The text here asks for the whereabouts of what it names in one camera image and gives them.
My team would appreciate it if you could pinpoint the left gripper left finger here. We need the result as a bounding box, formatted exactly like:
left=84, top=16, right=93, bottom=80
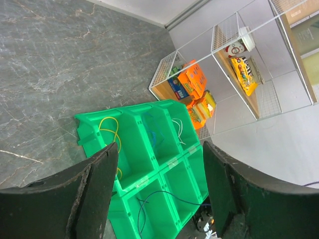
left=0, top=143, right=118, bottom=239

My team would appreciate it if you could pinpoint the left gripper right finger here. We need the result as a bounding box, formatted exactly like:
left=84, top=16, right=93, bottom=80
left=203, top=141, right=319, bottom=239

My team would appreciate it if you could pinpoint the dark navy cable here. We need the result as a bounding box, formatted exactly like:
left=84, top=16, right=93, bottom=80
left=136, top=190, right=211, bottom=236

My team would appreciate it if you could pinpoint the white cable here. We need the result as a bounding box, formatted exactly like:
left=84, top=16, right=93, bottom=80
left=171, top=118, right=187, bottom=146

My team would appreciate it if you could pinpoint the green six-compartment bin tray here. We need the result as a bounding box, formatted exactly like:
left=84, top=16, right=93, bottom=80
left=75, top=100, right=208, bottom=239

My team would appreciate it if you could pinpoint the orange yellow sponge pack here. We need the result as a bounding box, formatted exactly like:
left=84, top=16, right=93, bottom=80
left=186, top=90, right=216, bottom=130

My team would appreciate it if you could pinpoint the orange snack box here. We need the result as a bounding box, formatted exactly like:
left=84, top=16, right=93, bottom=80
left=178, top=59, right=207, bottom=100

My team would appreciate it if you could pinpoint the blue product box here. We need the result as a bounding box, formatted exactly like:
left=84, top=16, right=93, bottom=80
left=168, top=76, right=189, bottom=100

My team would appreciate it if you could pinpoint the yellow candy bag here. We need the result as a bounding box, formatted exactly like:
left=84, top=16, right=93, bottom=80
left=230, top=56, right=258, bottom=96

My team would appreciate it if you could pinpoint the light green pump bottle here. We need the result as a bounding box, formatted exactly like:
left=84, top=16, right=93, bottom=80
left=303, top=52, right=319, bottom=85

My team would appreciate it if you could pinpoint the white paper cup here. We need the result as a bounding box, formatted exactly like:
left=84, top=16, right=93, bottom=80
left=224, top=26, right=256, bottom=58

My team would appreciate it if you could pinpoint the grey-green pump bottle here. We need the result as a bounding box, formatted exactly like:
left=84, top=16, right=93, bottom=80
left=292, top=15, right=319, bottom=55

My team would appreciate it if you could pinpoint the white wire shelf rack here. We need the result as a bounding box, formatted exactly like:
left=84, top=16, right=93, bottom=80
left=149, top=0, right=319, bottom=139

